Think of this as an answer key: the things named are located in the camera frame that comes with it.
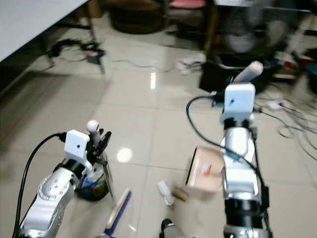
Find brown wooden chair leg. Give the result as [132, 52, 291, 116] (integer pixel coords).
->
[205, 7, 221, 53]

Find beige dustpan with white handle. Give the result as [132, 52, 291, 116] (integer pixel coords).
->
[185, 60, 264, 193]

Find crumpled white cloth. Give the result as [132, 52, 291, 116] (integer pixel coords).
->
[175, 52, 207, 74]

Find black cable bundle with power strip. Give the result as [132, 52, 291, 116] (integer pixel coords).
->
[52, 38, 105, 64]

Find black robot foot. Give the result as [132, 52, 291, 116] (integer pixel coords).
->
[160, 219, 190, 238]

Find thin white floor cable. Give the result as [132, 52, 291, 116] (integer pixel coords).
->
[108, 58, 179, 71]

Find white paper scrap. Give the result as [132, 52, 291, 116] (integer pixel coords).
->
[157, 180, 175, 207]

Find small white power adapter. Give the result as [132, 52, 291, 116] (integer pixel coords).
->
[267, 100, 283, 110]

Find black open box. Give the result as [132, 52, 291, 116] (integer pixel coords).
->
[199, 53, 274, 96]

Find broom with white knob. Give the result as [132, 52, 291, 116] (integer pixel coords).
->
[87, 120, 133, 238]

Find loose black floor cables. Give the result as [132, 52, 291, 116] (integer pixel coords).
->
[253, 96, 317, 145]

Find white table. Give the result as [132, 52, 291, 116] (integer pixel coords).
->
[0, 0, 91, 61]

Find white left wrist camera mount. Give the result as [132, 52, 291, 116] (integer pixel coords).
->
[63, 130, 93, 167]

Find round dark brown stool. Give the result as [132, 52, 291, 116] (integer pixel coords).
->
[108, 0, 165, 36]

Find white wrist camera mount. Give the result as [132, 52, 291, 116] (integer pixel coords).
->
[63, 130, 93, 167]
[221, 83, 257, 125]

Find brown cardboard scrap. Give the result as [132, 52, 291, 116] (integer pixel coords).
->
[172, 185, 190, 202]

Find black metal table leg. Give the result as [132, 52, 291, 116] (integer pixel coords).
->
[87, 14, 107, 75]

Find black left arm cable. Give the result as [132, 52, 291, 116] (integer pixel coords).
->
[18, 132, 68, 230]

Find round black waste bin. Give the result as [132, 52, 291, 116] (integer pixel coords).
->
[76, 166, 114, 202]

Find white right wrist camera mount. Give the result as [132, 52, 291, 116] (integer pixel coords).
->
[221, 83, 257, 125]

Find black floor fan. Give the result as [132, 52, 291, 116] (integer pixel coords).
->
[222, 0, 299, 55]

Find pink chair seat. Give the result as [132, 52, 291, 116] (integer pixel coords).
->
[168, 0, 208, 10]

